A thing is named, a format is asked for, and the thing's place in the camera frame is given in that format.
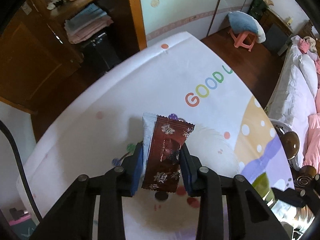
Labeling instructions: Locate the dark red snowflake packet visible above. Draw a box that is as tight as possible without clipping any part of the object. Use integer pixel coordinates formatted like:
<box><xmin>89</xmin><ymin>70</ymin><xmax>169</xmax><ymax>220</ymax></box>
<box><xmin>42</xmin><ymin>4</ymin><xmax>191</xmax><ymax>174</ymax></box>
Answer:
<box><xmin>142</xmin><ymin>113</ymin><xmax>195</xmax><ymax>193</ymax></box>

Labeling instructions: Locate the pink blanket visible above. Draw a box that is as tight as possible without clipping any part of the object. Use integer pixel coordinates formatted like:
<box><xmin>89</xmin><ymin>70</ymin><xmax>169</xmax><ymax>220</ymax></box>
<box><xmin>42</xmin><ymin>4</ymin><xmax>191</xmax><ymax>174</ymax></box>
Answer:
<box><xmin>303</xmin><ymin>113</ymin><xmax>319</xmax><ymax>173</ymax></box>

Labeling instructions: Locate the small green snack packet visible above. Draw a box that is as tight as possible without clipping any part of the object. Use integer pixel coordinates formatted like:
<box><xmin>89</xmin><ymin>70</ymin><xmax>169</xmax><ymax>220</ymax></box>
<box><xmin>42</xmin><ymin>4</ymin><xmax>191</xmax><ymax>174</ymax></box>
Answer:
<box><xmin>252</xmin><ymin>172</ymin><xmax>274</xmax><ymax>202</ymax></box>

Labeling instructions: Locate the cartoon printed tablecloth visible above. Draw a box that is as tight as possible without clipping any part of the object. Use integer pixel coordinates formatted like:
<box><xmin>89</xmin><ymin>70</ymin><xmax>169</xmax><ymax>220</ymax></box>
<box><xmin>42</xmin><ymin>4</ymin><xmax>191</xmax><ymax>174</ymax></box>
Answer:
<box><xmin>25</xmin><ymin>32</ymin><xmax>292</xmax><ymax>239</ymax></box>

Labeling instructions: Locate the brown wooden bedpost knob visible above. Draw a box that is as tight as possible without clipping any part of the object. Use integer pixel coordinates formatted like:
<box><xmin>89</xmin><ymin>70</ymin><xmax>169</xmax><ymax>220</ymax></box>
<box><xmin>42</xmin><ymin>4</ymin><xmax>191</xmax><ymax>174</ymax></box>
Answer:
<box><xmin>280</xmin><ymin>131</ymin><xmax>300</xmax><ymax>160</ymax></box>

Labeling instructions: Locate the white bed pillow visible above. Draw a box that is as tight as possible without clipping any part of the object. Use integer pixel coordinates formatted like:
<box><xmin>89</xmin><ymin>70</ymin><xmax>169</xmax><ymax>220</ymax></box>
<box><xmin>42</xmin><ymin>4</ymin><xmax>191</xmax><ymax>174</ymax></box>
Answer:
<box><xmin>265</xmin><ymin>44</ymin><xmax>316</xmax><ymax>128</ymax></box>

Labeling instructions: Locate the brown wooden door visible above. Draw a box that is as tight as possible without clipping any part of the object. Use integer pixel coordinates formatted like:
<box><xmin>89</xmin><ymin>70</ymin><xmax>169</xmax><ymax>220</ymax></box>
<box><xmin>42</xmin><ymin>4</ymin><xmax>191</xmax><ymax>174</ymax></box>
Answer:
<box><xmin>1</xmin><ymin>1</ymin><xmax>80</xmax><ymax>114</ymax></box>

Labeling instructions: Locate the pink plastic stool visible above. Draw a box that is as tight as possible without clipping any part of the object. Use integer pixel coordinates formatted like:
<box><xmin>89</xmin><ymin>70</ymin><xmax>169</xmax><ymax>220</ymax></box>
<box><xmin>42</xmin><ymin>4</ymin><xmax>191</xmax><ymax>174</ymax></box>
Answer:
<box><xmin>228</xmin><ymin>28</ymin><xmax>257</xmax><ymax>51</ymax></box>

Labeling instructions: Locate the wooden shelf cabinet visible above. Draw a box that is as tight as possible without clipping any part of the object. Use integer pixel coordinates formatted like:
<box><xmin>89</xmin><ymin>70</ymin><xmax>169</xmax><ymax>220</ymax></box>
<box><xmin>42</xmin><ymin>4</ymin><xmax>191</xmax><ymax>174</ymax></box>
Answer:
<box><xmin>15</xmin><ymin>0</ymin><xmax>148</xmax><ymax>63</ymax></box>

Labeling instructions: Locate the blue white plush pillow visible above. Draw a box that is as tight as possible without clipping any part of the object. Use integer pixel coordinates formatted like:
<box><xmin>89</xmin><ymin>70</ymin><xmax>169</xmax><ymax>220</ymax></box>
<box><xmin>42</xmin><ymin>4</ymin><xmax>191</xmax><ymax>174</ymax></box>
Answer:
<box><xmin>228</xmin><ymin>11</ymin><xmax>266</xmax><ymax>43</ymax></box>

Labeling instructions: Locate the folded towels stack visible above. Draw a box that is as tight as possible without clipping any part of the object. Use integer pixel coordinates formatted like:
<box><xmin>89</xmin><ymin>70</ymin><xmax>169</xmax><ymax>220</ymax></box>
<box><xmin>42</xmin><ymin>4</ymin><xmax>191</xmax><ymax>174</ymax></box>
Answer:
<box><xmin>65</xmin><ymin>4</ymin><xmax>113</xmax><ymax>44</ymax></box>

